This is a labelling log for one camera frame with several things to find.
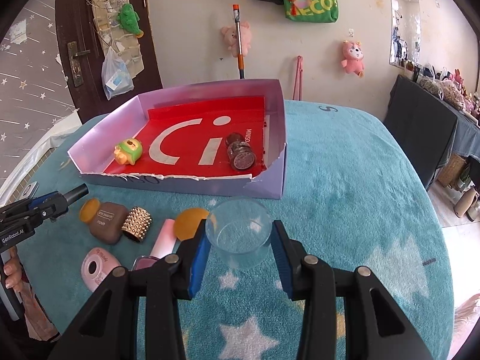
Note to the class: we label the brass door handle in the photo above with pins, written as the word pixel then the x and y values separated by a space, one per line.
pixel 74 55

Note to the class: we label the green dinosaur plush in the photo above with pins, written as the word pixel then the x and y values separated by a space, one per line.
pixel 128 20

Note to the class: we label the dark covered side table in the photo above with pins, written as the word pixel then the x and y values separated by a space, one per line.
pixel 428 129

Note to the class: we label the white plastic bag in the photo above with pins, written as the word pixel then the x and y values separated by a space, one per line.
pixel 116 78

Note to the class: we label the pink nail polish bottle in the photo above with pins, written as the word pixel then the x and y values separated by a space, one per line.
pixel 163 246

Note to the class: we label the orange round sponge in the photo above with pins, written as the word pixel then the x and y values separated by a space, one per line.
pixel 187 222

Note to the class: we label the pink pig plush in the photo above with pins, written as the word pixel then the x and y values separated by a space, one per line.
pixel 230 36

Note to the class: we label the orange round lid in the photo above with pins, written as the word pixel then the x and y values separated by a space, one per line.
pixel 89 210

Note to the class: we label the purple cardboard box tray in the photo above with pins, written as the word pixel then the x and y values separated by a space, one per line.
pixel 93 152

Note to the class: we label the brown compact case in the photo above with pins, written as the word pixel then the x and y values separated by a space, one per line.
pixel 107 223

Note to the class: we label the glitter dark red bottle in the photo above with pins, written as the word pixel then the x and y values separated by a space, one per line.
pixel 239 152

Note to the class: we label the pink fox plush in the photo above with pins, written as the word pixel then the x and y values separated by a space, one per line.
pixel 353 56

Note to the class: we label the pink hanger rods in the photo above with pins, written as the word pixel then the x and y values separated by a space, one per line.
pixel 298 82

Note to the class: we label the clear plastic cup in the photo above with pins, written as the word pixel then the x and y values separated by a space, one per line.
pixel 239 231

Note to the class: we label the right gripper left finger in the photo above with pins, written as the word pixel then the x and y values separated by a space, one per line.
pixel 178 276

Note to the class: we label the green yellow toy figure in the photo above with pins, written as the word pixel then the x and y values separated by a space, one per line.
pixel 128 151

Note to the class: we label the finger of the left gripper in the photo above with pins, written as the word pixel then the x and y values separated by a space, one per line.
pixel 56 204

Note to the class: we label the gold studded cylinder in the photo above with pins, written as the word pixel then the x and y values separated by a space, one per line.
pixel 136 224

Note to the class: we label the pink round tape dispenser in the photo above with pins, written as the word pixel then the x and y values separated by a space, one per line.
pixel 96 266

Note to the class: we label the teal star blanket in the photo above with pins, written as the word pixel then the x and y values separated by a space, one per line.
pixel 350 196

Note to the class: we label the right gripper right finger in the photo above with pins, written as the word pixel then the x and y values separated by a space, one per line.
pixel 307 277

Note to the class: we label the dark brown door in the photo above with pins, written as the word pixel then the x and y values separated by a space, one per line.
pixel 86 30

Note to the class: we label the orange silver mop handle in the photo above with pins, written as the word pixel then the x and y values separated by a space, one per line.
pixel 240 59

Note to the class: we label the person's left hand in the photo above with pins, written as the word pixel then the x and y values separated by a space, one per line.
pixel 14 271

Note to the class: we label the beige hanging organizer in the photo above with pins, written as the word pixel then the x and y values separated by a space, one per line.
pixel 110 34

